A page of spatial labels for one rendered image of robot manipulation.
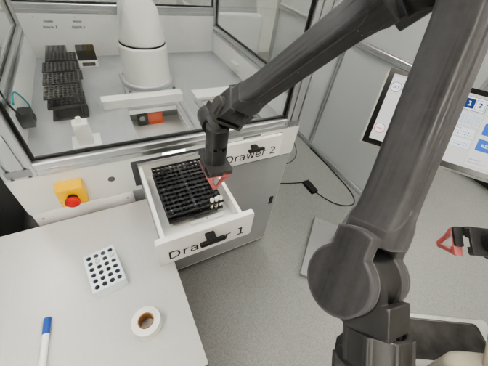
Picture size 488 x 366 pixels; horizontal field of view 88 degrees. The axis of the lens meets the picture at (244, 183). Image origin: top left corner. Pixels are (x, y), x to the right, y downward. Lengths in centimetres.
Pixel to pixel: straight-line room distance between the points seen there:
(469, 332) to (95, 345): 80
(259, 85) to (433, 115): 31
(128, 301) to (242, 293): 92
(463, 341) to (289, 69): 58
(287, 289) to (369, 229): 142
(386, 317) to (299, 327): 135
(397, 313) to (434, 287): 189
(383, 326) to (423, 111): 22
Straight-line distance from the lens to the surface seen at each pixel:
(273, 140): 108
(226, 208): 87
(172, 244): 71
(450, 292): 227
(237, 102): 55
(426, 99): 33
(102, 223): 99
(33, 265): 98
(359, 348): 33
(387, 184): 32
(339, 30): 45
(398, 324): 33
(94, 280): 84
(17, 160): 91
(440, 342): 64
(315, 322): 169
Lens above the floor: 151
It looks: 45 degrees down
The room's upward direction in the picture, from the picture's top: 10 degrees clockwise
